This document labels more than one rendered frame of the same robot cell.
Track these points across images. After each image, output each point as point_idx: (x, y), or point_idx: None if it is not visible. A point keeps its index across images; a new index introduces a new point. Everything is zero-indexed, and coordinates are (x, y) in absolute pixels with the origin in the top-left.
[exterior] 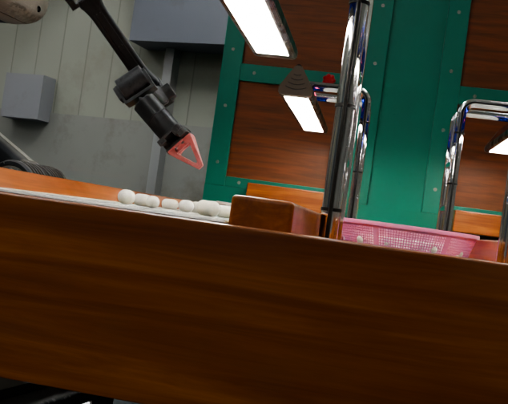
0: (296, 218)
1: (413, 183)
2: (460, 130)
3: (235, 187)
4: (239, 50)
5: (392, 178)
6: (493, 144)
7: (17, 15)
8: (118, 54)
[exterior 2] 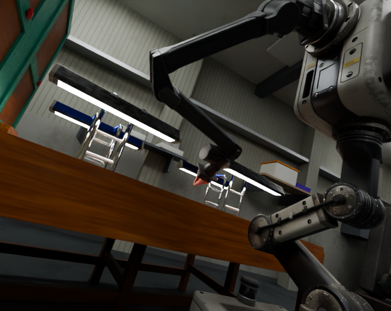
0: None
1: None
2: (119, 136)
3: None
4: None
5: None
6: (77, 120)
7: (311, 126)
8: (209, 55)
